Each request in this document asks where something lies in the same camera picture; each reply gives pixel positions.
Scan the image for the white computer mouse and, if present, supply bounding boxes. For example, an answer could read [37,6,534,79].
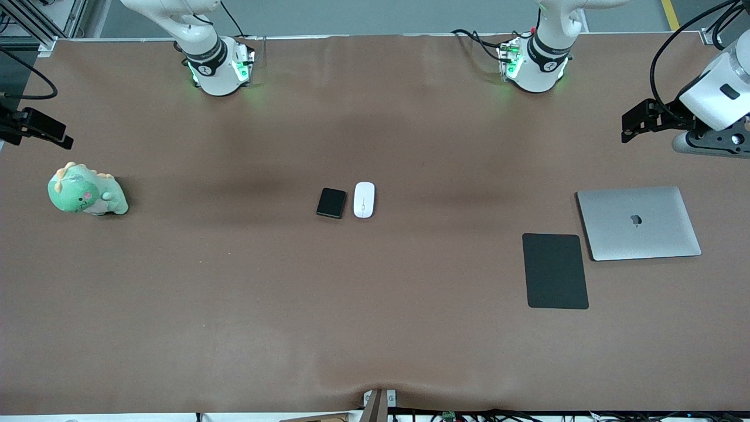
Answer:
[353,181,376,219]

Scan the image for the black phone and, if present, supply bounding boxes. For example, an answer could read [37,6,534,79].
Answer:
[316,188,347,220]

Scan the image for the black mouse pad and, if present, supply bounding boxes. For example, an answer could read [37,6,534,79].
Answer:
[522,233,589,310]

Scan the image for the green dinosaur plush toy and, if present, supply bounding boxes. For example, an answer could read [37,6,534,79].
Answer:
[47,162,129,216]

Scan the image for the silver closed laptop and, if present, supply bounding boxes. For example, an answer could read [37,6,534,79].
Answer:
[576,186,702,262]

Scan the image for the brown table cover sheet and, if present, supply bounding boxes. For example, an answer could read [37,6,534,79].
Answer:
[0,34,750,416]

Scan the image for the metal table clamp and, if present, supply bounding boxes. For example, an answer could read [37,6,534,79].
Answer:
[362,389,397,422]

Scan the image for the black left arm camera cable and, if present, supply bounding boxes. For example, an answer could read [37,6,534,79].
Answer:
[649,0,750,121]

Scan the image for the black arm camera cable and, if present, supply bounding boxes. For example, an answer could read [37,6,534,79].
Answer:
[649,0,750,121]
[0,46,59,100]

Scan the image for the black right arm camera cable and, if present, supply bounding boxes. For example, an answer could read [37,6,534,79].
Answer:
[0,46,59,100]

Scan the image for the aluminium frame structure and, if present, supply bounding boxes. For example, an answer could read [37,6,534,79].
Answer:
[0,0,90,57]

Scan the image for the black left arm base cables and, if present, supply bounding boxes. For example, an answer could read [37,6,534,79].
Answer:
[451,28,517,63]

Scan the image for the black right arm base cable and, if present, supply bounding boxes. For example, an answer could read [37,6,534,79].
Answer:
[220,0,247,37]

